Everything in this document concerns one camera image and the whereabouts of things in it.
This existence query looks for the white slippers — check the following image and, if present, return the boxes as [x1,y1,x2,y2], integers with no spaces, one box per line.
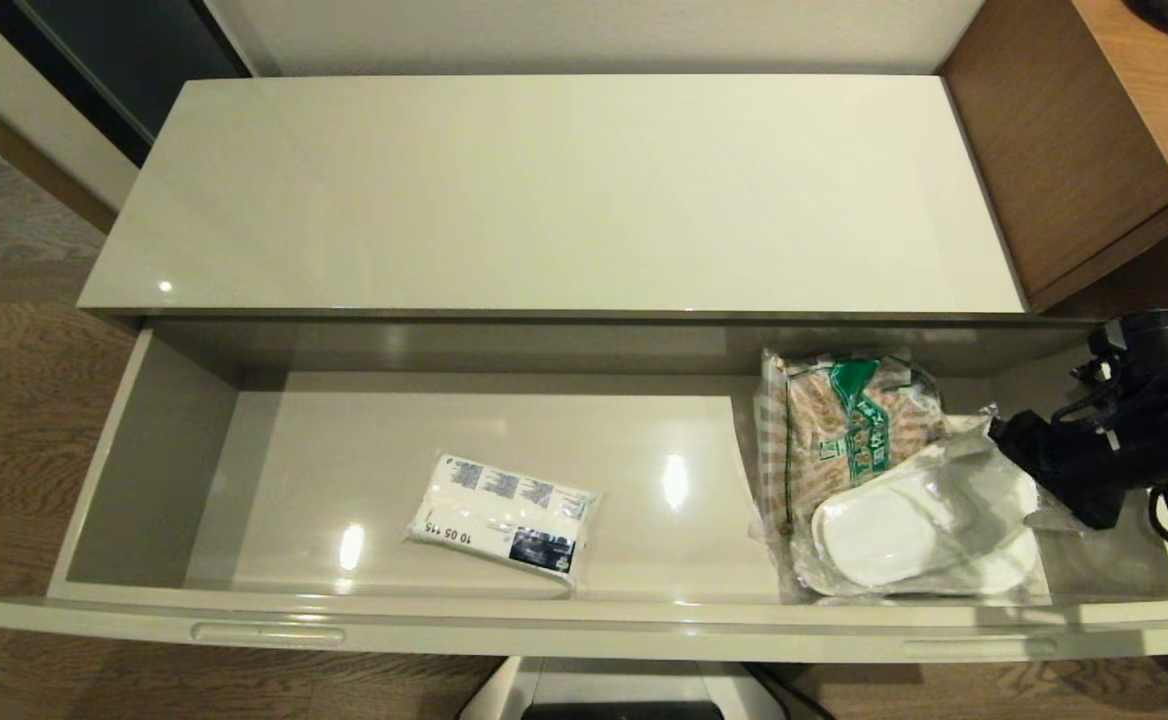
[809,405,1085,597]
[792,520,1050,601]

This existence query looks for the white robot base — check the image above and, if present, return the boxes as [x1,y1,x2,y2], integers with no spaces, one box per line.
[459,655,785,720]

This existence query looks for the open grey drawer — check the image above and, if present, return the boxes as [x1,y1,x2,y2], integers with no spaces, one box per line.
[0,318,1168,663]

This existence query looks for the white slippers in flat bag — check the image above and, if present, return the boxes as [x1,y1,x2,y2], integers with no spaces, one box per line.
[792,520,1050,601]

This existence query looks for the green brown snack bag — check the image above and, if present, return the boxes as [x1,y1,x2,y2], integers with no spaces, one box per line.
[752,347,950,536]

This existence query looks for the brown wooden desk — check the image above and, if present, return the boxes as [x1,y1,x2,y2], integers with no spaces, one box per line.
[939,0,1168,323]

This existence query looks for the white tissue pack blue print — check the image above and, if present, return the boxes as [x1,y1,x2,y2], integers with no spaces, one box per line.
[406,452,600,586]

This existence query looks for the glossy grey cabinet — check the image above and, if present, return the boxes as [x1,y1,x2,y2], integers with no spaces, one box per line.
[79,75,1148,343]

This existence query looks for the dark glass door panel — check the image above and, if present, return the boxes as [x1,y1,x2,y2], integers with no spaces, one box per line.
[0,0,253,169]

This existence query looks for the black floor cable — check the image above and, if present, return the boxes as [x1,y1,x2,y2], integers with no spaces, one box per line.
[739,658,835,720]

